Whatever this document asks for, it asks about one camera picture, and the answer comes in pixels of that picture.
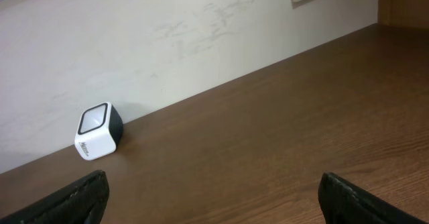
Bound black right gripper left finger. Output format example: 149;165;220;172
1;170;109;224

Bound white barcode scanner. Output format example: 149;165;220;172
74;102;123;161

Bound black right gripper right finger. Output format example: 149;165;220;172
318;172;426;224

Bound wooden cabinet side panel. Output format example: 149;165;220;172
377;0;428;30

